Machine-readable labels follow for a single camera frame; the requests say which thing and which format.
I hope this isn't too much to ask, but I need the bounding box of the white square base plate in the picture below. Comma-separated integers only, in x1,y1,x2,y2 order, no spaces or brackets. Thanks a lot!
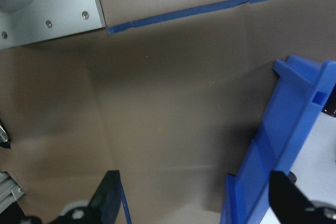
0,0,108,50

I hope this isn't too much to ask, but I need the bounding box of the metal bar frame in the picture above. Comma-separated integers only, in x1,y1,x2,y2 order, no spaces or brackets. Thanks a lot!
0,170,26,208

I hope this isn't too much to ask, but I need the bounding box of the blue plastic capacitor bin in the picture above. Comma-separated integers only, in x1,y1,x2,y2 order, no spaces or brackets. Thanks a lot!
219,54,336,224

